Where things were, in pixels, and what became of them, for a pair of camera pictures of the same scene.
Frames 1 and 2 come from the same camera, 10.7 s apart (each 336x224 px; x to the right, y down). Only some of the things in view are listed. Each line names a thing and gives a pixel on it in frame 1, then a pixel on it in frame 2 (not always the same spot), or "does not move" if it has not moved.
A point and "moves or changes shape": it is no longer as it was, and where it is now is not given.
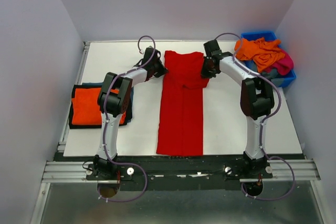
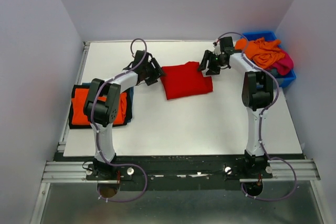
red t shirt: [180, 127] moves or changes shape
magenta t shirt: [284, 66] does not move
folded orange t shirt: [85, 107] does not move
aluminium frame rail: [283, 170] does not move
